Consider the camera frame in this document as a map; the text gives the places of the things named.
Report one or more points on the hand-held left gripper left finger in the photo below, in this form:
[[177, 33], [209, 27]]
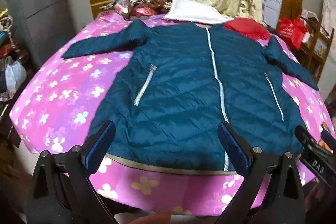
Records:
[[101, 140]]

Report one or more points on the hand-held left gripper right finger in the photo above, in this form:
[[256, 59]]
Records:
[[234, 148]]

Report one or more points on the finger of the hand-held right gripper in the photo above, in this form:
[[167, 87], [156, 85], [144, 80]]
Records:
[[312, 138], [328, 138]]

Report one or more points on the teal quilted jacket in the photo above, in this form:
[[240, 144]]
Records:
[[178, 87]]

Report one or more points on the person's left hand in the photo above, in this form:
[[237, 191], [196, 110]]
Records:
[[149, 219]]

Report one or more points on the pink floral bedsheet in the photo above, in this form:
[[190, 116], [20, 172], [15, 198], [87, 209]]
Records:
[[65, 98]]

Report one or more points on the wooden shelf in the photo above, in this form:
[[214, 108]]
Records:
[[316, 56]]

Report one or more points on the white plastic bag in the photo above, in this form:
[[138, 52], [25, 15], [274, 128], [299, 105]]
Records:
[[15, 75]]

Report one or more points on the red shopping bag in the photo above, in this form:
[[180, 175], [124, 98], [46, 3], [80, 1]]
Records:
[[290, 29]]

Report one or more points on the red frilled pillow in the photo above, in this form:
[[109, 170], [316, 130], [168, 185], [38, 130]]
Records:
[[246, 27]]

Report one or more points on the red foil packet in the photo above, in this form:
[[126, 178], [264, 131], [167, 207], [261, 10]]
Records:
[[143, 12]]

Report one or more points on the pile of household clutter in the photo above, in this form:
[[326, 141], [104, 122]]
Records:
[[8, 37]]

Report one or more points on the clear plastic bottle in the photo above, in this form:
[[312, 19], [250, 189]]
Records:
[[124, 2]]

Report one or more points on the white pillow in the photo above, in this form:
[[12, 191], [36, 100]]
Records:
[[194, 12]]

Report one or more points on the grey refrigerator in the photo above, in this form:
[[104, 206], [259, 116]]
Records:
[[44, 3]]

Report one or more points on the brown floral blanket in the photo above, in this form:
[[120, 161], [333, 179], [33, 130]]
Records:
[[157, 1]]

